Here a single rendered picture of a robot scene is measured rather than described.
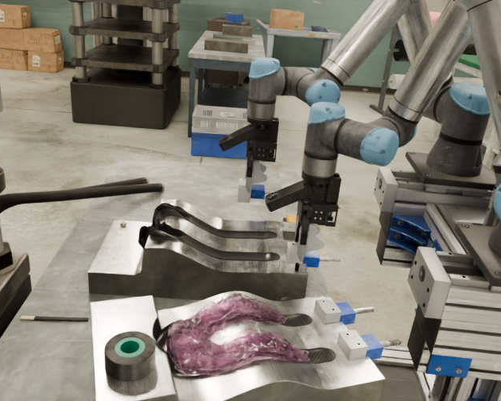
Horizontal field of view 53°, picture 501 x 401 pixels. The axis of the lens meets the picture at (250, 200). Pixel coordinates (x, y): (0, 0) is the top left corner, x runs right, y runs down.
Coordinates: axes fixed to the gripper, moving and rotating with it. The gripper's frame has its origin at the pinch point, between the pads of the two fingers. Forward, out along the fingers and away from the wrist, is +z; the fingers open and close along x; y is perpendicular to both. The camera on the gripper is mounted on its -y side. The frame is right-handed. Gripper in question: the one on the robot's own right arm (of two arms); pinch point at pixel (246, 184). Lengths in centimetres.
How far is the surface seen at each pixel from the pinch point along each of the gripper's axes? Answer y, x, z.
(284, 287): 9.2, -36.0, 10.0
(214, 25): -38, 547, 12
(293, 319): 10.2, -47.6, 10.0
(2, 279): -58, -30, 16
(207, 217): -10.3, -13.0, 4.9
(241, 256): -1.0, -28.5, 7.0
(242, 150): 4, 284, 88
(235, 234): -2.5, -17.4, 7.0
